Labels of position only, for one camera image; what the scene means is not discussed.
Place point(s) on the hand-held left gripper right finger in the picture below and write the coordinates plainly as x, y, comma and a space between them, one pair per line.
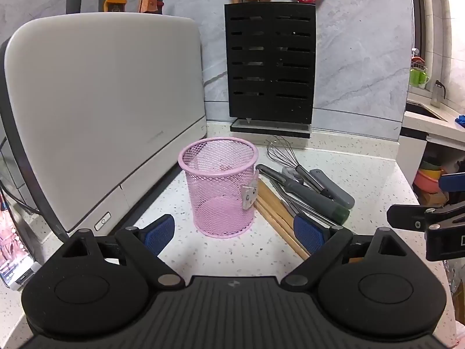
307, 231

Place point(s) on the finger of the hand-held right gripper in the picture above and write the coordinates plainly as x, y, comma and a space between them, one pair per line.
454, 181
407, 217

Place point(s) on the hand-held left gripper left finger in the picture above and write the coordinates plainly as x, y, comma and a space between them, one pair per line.
160, 231

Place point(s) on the wooden chopstick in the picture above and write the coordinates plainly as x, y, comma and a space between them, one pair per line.
278, 216
279, 231

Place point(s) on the wooden spatula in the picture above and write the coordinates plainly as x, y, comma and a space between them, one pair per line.
267, 192

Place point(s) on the metal spoon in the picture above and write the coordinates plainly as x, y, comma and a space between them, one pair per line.
290, 174

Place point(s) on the pink mesh cup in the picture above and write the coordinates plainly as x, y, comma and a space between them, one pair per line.
218, 203

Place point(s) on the stack of coloured bowls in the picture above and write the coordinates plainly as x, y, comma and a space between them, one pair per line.
428, 180

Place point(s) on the blue plastic object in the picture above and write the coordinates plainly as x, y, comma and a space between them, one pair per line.
460, 120

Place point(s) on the soap dispenser bottle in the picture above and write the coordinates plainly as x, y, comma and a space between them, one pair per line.
437, 96

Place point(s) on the green cup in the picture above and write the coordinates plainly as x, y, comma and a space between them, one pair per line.
415, 78
424, 79

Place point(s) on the white cutting board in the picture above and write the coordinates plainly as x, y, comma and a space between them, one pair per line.
109, 98

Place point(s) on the black knife block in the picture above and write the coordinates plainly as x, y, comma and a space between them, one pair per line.
269, 61

